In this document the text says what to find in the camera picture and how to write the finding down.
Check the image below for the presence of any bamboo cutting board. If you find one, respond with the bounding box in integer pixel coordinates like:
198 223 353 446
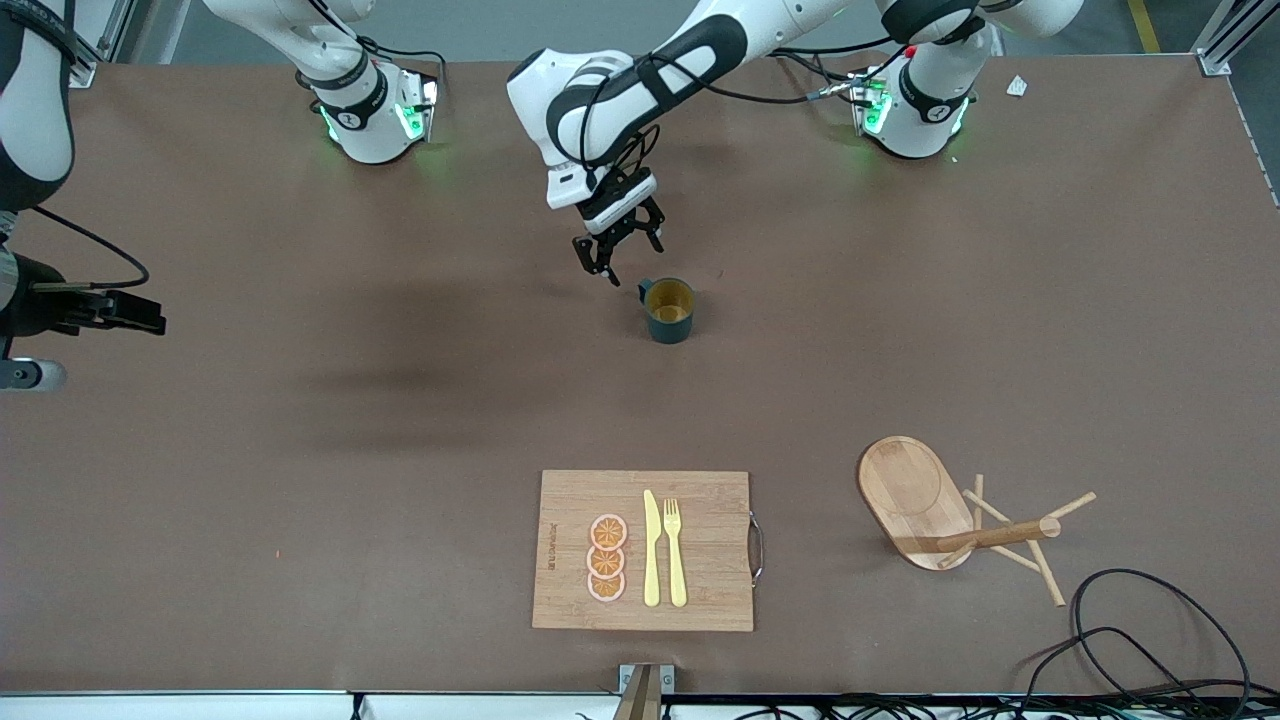
531 469 766 633

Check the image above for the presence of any brown table cover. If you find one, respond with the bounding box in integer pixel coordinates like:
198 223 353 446
0 50 1280 696

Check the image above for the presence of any dark green cup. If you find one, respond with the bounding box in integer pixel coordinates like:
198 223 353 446
638 277 696 345

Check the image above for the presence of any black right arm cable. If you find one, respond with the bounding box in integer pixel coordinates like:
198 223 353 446
28 205 151 292

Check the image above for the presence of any yellow plastic knife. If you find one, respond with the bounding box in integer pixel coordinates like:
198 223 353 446
643 489 663 608

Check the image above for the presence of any wooden cup rack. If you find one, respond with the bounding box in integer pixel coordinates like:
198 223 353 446
857 436 1098 608

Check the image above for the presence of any black looped cable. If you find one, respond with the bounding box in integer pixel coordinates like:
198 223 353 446
1072 568 1253 701
1020 627 1196 701

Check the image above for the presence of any black left base cable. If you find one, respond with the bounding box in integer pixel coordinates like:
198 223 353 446
765 45 871 111

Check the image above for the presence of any black right base cable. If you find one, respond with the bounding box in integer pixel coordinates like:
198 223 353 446
310 0 448 101

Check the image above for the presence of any aluminium frame profile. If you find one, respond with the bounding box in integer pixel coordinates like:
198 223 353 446
1195 0 1280 77
60 0 136 89

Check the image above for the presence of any brown wooden strut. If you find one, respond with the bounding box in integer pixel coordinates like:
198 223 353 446
612 668 663 720

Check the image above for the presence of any white table edge rail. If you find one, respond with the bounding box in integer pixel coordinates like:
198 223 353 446
0 691 621 720

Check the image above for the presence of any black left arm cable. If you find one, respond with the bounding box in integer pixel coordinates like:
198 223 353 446
575 40 906 181

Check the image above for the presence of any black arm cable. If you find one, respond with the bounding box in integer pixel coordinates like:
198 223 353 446
28 205 151 292
575 40 906 181

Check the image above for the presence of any black base cable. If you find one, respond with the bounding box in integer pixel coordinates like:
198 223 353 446
765 45 871 111
310 0 448 101

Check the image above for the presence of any black cable bundle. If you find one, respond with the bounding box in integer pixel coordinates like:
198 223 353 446
690 694 1280 720

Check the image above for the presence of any yellow plastic fork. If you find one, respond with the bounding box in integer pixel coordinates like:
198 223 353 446
663 498 689 609

